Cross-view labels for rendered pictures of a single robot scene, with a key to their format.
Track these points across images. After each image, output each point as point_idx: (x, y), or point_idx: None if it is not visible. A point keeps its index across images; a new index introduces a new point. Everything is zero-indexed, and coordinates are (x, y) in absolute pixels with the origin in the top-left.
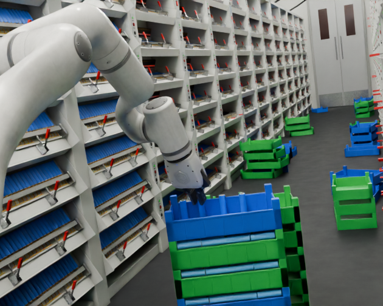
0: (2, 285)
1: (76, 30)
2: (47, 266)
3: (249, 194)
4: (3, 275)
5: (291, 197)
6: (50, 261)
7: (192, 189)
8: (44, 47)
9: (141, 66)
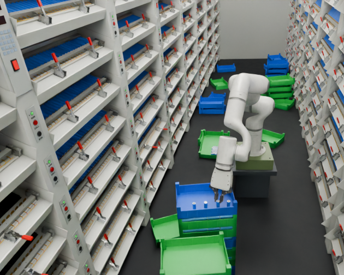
0: None
1: (230, 77)
2: None
3: (190, 209)
4: None
5: (164, 238)
6: None
7: (221, 194)
8: None
9: (226, 109)
